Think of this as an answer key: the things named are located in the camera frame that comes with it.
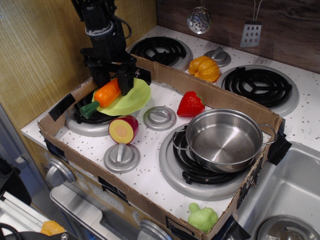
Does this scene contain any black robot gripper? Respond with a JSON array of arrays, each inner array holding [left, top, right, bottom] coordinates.
[[80, 23, 137, 96]]

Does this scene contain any orange toy carrot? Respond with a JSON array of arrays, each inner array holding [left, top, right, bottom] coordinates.
[[79, 78, 121, 119]]

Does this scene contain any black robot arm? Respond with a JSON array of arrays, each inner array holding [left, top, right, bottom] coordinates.
[[72, 0, 137, 96]]

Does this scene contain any light green plastic plate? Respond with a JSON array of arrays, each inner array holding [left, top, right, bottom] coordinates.
[[97, 78, 151, 116]]

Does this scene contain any brown cardboard fence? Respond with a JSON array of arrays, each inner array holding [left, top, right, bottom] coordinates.
[[38, 57, 282, 240]]

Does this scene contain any front left black burner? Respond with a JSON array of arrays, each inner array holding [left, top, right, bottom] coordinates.
[[65, 91, 119, 137]]

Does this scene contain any halved red toy fruit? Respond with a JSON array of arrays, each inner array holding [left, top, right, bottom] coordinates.
[[108, 115, 139, 144]]

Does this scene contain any silver stove knob middle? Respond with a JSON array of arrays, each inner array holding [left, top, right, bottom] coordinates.
[[143, 106, 177, 131]]

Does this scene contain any silver stove knob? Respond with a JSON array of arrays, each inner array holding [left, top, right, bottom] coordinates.
[[204, 47, 231, 68], [143, 106, 177, 131], [103, 143, 141, 174]]

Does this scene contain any silver stove knob front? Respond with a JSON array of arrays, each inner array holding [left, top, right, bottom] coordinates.
[[103, 143, 141, 174]]

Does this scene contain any red toy strawberry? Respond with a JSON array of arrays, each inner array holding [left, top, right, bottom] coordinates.
[[177, 91, 205, 117]]

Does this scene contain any orange toy pumpkin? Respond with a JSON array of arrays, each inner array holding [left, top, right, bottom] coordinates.
[[188, 56, 221, 83]]

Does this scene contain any hanging metal strainer ladle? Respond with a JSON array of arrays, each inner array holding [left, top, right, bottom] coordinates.
[[187, 0, 213, 35]]

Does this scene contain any silver stove knob back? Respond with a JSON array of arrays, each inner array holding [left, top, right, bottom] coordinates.
[[204, 47, 231, 68]]

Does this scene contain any silver oven dial left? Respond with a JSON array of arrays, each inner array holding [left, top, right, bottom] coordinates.
[[45, 158, 76, 187]]

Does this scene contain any silver oven dial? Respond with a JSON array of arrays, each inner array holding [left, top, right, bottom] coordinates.
[[45, 158, 76, 187], [137, 219, 172, 240]]

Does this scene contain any front right black burner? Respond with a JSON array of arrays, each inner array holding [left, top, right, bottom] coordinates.
[[158, 125, 249, 201]]

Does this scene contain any stainless steel pot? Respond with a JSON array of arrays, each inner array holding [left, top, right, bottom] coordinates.
[[182, 108, 266, 173]]

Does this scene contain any hanging metal slotted spatula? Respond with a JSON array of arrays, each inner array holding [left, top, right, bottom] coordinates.
[[240, 0, 263, 48]]

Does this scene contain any black device left edge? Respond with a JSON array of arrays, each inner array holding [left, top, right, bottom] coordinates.
[[0, 157, 32, 206]]

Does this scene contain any back right black burner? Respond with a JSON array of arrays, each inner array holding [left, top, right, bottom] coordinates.
[[216, 65, 300, 117]]

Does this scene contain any silver oven dial right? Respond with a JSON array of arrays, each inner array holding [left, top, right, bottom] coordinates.
[[137, 219, 172, 240]]

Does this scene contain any orange object bottom left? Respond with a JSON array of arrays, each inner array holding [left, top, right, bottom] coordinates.
[[40, 220, 65, 236]]

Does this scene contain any green toy lettuce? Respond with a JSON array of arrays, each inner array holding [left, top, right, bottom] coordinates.
[[187, 202, 219, 233]]

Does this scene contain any stainless steel sink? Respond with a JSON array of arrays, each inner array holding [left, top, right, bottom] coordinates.
[[236, 142, 320, 240]]

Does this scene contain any silver sink drain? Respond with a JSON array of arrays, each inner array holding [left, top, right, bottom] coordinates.
[[254, 215, 320, 240]]

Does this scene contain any silver oven door handle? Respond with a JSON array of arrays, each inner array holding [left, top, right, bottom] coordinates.
[[50, 185, 139, 240]]

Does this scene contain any black cable bottom left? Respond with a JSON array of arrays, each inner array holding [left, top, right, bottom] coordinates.
[[0, 222, 25, 240]]

